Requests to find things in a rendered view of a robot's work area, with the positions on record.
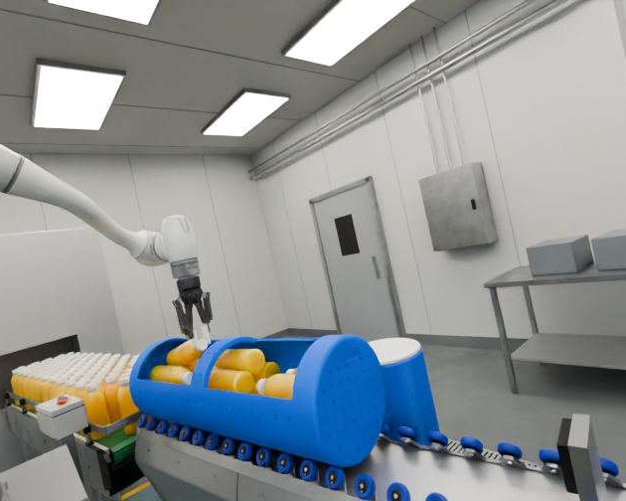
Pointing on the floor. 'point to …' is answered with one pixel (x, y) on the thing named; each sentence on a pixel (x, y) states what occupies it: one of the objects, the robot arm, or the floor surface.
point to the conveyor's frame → (99, 459)
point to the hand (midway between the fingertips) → (200, 336)
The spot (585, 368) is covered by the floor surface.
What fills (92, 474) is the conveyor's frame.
